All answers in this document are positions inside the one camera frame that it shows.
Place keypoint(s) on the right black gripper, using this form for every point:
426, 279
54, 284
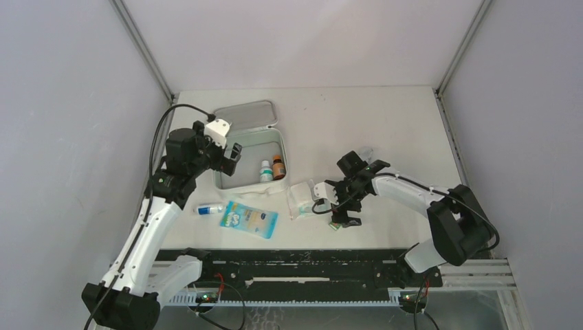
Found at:
339, 214

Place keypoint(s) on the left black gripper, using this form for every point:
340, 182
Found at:
223, 164

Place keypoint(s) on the white medicine kit box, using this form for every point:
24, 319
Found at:
253, 126

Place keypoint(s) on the white plastic bottle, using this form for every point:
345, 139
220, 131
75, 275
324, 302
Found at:
266, 172

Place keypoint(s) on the brown bottle orange cap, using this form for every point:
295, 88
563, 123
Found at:
278, 167

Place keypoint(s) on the white gauze pad packet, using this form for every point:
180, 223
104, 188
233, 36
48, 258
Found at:
302, 193

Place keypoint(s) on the blue plaster packets bag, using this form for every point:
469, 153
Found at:
365, 152

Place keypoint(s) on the blue white small tube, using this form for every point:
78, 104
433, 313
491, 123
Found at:
209, 208

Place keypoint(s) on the green wind oil box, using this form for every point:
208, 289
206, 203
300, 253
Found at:
335, 226

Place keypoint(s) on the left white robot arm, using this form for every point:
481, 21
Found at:
128, 296

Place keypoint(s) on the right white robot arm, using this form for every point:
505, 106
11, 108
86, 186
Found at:
459, 227

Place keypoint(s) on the clear bandage packet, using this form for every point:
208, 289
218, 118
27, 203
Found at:
299, 210

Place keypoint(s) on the blue cotton swab packet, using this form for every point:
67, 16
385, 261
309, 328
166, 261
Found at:
243, 218

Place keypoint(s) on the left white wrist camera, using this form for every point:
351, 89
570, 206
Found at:
217, 131

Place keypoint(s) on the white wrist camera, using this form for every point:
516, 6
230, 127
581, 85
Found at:
325, 191
217, 131

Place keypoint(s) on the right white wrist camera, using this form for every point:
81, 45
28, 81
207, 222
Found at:
325, 191

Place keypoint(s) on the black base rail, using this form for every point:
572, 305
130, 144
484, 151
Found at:
311, 276

